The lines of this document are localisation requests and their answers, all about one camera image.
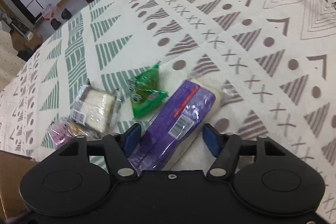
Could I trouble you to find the patterned blanket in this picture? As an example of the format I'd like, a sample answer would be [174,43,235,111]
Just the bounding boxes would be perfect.
[0,0,336,224]

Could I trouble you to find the cardboard box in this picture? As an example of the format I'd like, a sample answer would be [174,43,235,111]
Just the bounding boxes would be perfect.
[0,151,38,224]

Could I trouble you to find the small brown carton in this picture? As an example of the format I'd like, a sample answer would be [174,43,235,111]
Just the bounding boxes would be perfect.
[22,31,44,52]

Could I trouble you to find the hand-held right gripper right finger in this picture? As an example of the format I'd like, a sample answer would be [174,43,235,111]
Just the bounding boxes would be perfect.
[203,123,288,181]

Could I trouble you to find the long purple snack packet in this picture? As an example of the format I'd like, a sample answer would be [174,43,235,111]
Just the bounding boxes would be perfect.
[127,80,222,172]

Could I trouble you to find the clear sandwich bread packet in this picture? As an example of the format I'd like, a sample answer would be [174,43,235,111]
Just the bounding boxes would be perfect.
[70,79,124,134]

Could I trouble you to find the pack of water bottles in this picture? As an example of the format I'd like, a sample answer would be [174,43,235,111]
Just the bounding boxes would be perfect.
[41,4,57,20]

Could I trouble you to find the green triangular snack packet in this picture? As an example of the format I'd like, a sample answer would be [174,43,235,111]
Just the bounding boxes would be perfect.
[127,62,168,119]

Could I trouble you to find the orange cracker snack packet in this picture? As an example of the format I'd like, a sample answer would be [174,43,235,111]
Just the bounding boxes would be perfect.
[67,122,91,140]

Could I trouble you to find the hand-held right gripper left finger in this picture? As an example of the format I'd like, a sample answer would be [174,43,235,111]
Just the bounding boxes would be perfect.
[56,123,142,182]

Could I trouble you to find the round table dotted tablecloth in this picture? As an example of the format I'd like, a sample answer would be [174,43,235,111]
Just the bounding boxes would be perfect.
[0,30,27,90]

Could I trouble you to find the small purple snack packet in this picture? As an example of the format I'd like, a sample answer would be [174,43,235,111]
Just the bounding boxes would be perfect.
[47,119,76,149]

